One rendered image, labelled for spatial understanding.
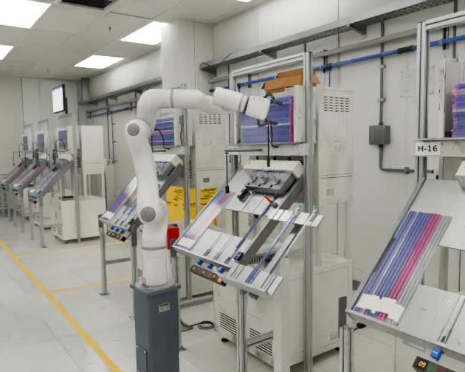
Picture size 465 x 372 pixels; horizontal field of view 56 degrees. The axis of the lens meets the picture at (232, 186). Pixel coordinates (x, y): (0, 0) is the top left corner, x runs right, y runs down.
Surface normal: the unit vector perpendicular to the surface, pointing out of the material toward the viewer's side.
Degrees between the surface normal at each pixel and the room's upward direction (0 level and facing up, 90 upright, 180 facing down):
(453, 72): 90
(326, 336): 90
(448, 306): 44
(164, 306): 90
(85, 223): 90
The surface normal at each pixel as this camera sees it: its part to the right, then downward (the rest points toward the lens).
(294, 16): -0.81, 0.07
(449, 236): -0.58, -0.67
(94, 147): 0.58, 0.06
